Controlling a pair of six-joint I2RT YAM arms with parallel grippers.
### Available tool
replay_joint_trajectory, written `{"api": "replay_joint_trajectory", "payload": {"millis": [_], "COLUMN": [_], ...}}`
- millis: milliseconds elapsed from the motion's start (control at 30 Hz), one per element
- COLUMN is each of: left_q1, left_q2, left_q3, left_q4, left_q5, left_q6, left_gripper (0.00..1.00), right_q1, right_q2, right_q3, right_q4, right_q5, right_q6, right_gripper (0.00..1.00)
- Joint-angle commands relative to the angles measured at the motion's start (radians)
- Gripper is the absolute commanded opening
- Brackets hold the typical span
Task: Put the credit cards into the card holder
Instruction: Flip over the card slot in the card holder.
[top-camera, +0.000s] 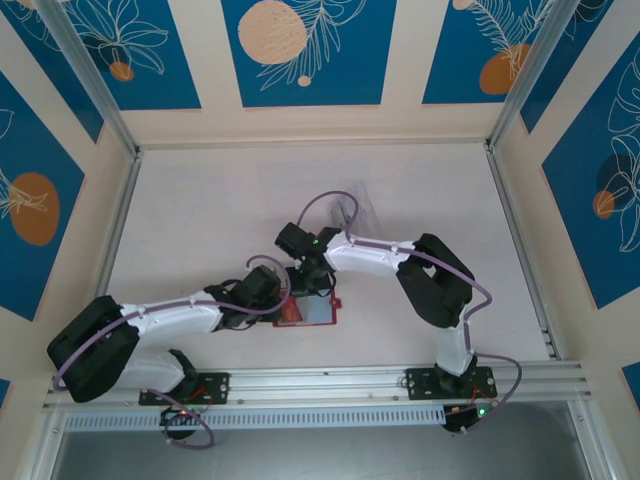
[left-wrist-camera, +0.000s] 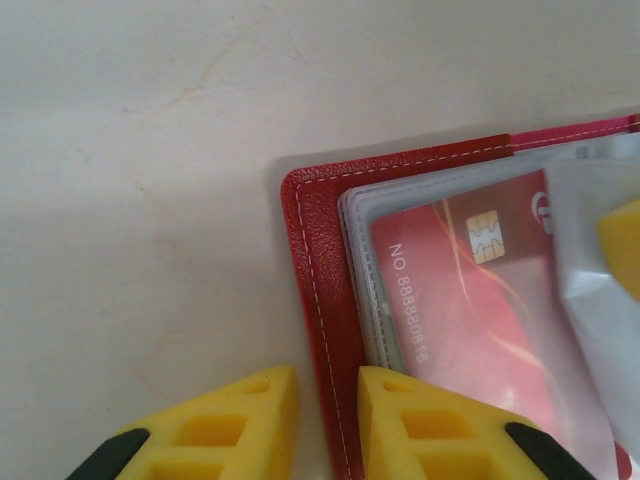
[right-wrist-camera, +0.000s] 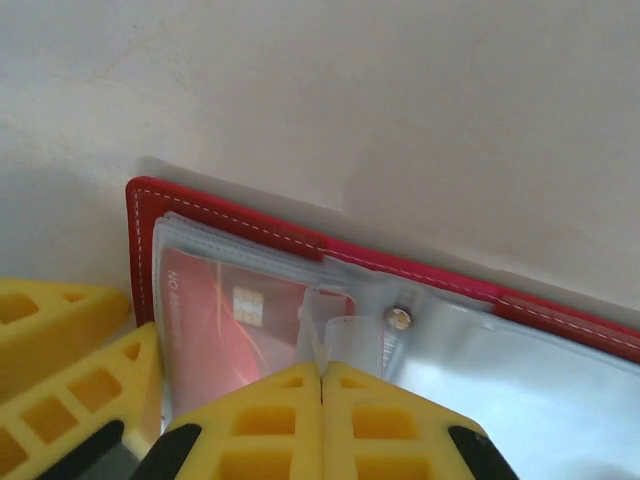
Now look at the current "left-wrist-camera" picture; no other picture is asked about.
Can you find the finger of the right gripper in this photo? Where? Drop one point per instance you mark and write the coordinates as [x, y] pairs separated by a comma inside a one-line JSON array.
[[625, 235]]

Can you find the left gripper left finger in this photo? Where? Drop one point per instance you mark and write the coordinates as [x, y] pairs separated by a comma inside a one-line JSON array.
[[270, 430]]

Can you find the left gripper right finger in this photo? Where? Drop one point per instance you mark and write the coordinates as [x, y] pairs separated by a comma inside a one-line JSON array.
[[385, 430]]

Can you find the red credit card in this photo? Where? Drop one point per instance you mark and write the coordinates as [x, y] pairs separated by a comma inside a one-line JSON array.
[[450, 310]]

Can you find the red leather card holder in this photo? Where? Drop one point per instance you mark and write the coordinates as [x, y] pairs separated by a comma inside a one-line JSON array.
[[325, 250]]

